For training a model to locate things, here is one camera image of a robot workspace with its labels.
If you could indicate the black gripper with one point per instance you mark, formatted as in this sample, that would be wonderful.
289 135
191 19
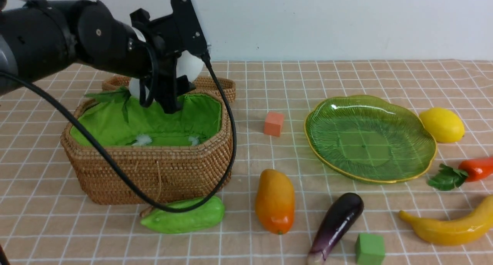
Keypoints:
156 48

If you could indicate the white radish with leaves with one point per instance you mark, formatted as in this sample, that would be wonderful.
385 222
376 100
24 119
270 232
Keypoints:
190 66

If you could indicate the green cucumber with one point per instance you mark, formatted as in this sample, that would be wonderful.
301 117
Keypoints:
207 216

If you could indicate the orange yellow mango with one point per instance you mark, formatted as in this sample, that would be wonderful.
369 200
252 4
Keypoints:
275 202

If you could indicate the purple eggplant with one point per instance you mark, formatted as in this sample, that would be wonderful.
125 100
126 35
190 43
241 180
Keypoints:
342 214

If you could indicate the yellow lemon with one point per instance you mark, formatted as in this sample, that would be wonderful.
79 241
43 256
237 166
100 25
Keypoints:
443 124

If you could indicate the orange carrot with leaves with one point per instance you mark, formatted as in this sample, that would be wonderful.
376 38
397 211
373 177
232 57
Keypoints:
449 178

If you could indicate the yellow banana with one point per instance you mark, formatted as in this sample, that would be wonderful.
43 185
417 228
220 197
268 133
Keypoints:
455 232

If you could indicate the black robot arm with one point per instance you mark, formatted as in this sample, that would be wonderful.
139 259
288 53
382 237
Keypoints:
47 36

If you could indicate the woven wicker basket green lining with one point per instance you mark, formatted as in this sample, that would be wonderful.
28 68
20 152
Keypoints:
169 157

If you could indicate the orange foam cube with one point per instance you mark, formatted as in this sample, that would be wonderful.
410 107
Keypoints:
273 124

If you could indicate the beige checkered tablecloth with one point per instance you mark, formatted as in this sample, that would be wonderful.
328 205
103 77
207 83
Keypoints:
47 220

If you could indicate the green leaf glass plate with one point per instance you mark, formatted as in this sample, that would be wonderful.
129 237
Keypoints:
368 139

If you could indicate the green foam cube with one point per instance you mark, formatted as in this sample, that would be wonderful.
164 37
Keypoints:
370 249

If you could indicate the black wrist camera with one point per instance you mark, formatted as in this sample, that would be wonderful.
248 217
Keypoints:
188 21

